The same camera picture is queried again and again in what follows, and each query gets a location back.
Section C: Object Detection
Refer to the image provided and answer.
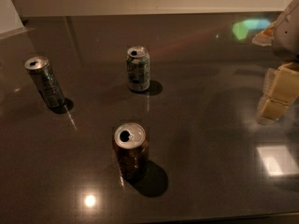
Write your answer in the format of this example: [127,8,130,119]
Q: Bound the orange soda can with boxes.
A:
[113,122,149,181]

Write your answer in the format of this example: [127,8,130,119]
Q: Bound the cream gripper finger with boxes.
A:
[252,21,276,47]
[256,62,299,125]

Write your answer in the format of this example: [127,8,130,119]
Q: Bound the white green 7up can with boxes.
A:
[126,46,150,92]

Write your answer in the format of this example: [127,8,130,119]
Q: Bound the slim dark green can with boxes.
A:
[24,56,65,108]

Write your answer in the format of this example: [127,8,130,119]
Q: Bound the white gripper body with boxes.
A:
[272,0,299,62]

